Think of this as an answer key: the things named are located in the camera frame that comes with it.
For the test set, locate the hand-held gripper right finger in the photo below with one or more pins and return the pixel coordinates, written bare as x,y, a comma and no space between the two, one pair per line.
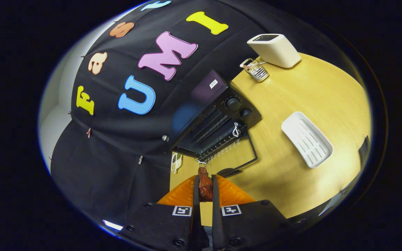
216,216

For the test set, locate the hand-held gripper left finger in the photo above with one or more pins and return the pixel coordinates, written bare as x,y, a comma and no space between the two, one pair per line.
196,216

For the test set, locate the brown meat piece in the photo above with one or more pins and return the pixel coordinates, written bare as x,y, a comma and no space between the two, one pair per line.
205,186

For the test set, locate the black toaster oven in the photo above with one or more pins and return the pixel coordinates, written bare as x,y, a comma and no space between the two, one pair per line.
208,92

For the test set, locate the white toaster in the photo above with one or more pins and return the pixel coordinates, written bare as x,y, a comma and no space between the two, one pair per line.
277,50

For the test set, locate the white divided dish with beans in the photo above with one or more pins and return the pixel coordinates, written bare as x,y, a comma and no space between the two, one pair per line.
176,162

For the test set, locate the black backdrop cloth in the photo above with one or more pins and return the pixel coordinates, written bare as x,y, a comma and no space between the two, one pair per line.
117,167

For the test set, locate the white ribbed tray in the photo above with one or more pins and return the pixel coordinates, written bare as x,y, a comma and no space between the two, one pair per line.
307,139

